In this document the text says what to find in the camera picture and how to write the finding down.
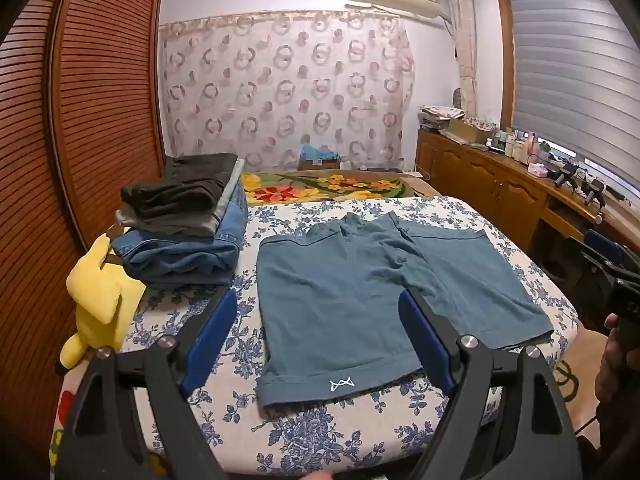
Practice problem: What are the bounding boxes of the beige tied curtain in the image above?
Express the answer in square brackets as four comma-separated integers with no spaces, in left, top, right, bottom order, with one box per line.
[445,0,481,126]

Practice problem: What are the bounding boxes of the stack of papers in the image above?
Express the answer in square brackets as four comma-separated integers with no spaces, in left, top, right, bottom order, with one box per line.
[419,105,468,133]

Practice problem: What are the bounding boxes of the wooden sideboard cabinet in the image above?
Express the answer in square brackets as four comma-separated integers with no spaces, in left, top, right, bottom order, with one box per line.
[416,130,626,261]

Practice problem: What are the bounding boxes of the blue plastic bag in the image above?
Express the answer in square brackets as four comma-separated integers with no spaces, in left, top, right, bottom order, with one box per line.
[300,144,341,162]

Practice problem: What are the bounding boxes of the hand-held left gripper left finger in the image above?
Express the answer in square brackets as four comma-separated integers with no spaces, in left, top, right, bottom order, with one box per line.
[60,285,239,480]

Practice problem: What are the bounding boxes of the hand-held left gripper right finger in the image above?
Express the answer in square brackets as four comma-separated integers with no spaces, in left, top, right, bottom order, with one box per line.
[397,287,583,480]

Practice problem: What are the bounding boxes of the black cable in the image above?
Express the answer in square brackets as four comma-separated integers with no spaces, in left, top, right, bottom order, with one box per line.
[554,359,582,402]

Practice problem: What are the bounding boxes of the stack of folded clothes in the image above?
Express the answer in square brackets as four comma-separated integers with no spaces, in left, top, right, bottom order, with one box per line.
[111,195,250,291]

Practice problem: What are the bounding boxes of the ring-patterned curtain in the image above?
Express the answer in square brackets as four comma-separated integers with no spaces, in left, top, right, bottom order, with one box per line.
[159,10,417,173]

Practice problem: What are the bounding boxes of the teal pants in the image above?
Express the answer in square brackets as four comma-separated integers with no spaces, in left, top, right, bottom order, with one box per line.
[255,211,555,407]

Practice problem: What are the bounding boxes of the person's right hand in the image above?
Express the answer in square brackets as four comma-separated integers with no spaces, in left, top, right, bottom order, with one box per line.
[595,312,640,408]

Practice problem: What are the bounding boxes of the yellow plush toy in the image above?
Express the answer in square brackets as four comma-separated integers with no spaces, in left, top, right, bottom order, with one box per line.
[60,234,147,367]

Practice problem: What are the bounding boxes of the folded grey pants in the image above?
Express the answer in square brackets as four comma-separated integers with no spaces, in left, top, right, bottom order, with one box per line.
[115,159,247,239]

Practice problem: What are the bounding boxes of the folded black pants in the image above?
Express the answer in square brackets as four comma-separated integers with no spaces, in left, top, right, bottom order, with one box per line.
[121,154,239,221]

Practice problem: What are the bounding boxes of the yellow flowered blanket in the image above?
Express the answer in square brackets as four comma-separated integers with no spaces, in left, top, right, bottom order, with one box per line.
[241,170,441,208]

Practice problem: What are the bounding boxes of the blue floral bedsheet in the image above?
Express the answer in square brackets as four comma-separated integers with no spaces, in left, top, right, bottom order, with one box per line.
[49,195,581,478]

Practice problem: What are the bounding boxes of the grey window blind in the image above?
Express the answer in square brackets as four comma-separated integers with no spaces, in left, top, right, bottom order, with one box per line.
[507,0,640,186]

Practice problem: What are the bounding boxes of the black device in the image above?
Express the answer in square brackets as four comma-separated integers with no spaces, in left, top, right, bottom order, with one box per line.
[580,180,607,209]
[550,164,577,189]

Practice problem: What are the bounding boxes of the red printed bag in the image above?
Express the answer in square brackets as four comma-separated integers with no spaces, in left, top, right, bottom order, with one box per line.
[50,389,77,463]

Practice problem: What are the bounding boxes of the open cardboard box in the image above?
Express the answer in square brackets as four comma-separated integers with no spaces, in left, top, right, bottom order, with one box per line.
[447,119,493,145]

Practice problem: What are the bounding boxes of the wooden louvred wardrobe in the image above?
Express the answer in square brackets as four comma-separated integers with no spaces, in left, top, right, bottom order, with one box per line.
[0,0,167,461]

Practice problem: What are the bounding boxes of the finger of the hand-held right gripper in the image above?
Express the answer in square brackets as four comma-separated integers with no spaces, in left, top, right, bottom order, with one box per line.
[584,229,632,267]

